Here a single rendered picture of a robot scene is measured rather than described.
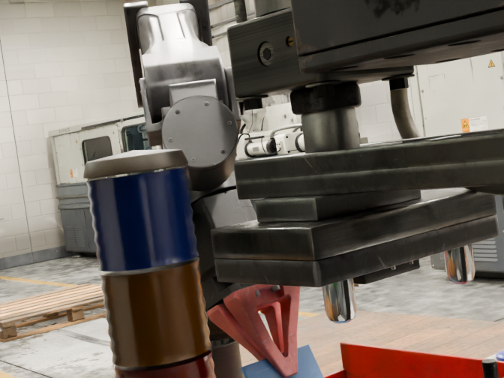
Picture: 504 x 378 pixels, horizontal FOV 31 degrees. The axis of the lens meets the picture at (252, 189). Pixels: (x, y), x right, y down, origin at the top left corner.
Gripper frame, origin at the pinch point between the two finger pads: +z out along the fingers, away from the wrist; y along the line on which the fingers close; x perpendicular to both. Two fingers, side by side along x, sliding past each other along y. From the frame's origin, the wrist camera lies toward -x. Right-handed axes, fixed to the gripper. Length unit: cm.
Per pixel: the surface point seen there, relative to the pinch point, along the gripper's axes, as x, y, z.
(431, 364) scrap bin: 23.5, -7.6, 4.3
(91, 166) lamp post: -28.7, 30.5, -6.7
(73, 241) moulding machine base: 512, -949, -323
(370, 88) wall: 686, -539, -288
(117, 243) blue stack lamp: -28.5, 30.1, -3.8
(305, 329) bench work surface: 45, -49, -8
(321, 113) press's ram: -3.2, 18.3, -13.0
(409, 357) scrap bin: 23.6, -10.0, 2.8
